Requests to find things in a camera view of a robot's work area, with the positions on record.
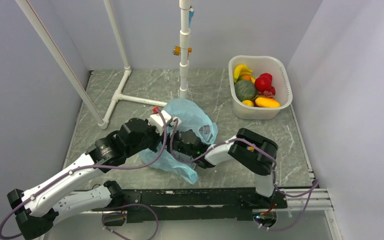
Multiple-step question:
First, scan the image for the orange fake mango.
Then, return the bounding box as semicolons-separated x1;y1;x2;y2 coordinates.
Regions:
254;97;281;108

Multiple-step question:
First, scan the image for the red fake apple lower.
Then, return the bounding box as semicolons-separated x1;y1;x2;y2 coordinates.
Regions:
268;86;276;97

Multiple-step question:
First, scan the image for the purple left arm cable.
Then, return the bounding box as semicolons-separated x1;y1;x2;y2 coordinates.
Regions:
0;109;169;240

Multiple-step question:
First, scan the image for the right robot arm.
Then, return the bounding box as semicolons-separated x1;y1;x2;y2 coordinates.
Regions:
168;128;279;208

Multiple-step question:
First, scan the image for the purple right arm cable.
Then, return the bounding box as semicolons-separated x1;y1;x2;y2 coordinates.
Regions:
169;119;320;233

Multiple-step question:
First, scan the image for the yellow green fake fruit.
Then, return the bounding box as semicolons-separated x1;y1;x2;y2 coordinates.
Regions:
237;74;256;84

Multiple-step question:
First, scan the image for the white plastic basket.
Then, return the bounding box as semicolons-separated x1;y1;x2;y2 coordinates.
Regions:
228;55;293;120

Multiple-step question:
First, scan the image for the yellow fake lemon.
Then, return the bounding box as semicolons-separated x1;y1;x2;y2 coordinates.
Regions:
241;100;254;107

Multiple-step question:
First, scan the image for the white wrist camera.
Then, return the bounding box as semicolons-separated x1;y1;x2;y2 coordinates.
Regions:
169;116;182;131
148;106;173;135

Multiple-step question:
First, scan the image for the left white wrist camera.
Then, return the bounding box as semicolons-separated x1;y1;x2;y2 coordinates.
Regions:
148;106;173;135

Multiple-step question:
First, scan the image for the light blue plastic bag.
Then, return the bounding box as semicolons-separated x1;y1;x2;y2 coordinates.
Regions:
150;98;218;184

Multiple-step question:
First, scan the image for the yellow fake banana bunch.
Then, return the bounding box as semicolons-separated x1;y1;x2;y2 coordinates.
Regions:
233;64;253;83

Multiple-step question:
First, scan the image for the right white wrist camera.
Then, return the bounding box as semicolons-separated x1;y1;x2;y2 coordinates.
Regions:
169;116;182;131

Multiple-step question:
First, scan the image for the large red fake apple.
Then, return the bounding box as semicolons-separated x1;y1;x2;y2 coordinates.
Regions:
254;76;272;92

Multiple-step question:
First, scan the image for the red fake apple upper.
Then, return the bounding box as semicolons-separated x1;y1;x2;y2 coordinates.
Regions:
259;72;273;81

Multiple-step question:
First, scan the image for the white PVC pipe frame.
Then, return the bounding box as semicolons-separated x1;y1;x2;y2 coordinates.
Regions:
16;0;194;130

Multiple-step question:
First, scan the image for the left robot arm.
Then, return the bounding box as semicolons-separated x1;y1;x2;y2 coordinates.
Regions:
7;112;172;240

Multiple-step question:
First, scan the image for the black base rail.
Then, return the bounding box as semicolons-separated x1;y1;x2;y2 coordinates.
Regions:
95;187;288;223

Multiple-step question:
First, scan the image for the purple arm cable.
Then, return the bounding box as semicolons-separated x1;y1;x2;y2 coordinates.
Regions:
169;119;320;233
0;109;169;240

